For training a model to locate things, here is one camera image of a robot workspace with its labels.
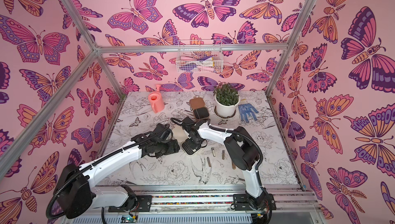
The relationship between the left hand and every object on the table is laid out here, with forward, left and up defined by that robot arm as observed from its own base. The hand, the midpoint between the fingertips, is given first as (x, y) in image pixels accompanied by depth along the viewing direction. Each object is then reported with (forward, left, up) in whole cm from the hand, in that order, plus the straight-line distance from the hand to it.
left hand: (176, 148), depth 83 cm
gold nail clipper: (+2, -20, -9) cm, 22 cm away
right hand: (+7, -9, -8) cm, 14 cm away
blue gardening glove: (+33, -45, -8) cm, 56 cm away
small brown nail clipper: (+1, -26, -9) cm, 28 cm away
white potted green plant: (+29, -29, +8) cm, 42 cm away
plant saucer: (+27, -28, -8) cm, 40 cm away
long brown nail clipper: (-6, -31, -9) cm, 33 cm away
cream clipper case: (0, -7, +2) cm, 7 cm away
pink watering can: (+33, +17, +1) cm, 37 cm away
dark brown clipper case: (+33, -12, -8) cm, 36 cm away
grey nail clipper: (-4, -18, -10) cm, 20 cm away
